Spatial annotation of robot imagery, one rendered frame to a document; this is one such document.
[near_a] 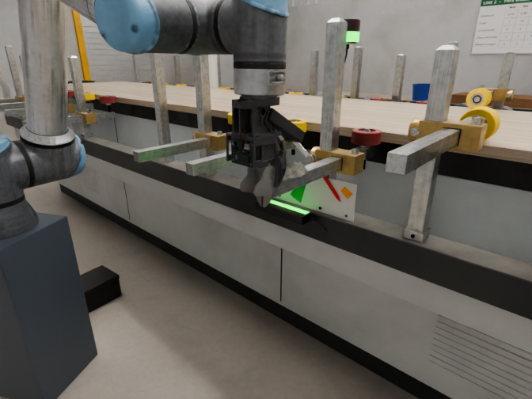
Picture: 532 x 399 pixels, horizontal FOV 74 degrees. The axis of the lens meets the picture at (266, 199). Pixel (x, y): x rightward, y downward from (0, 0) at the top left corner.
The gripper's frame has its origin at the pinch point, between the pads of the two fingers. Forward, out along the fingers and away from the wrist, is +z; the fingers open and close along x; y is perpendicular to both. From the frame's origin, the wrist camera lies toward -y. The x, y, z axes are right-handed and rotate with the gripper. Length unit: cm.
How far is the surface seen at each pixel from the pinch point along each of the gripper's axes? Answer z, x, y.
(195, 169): -1.3, -23.5, -0.5
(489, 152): -7, 29, -46
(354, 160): -4.0, 4.6, -26.6
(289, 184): -2.1, 1.5, -5.5
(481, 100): -13, 11, -115
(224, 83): 30, -767, -673
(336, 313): 62, -8, -50
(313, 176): -2.1, 1.4, -14.2
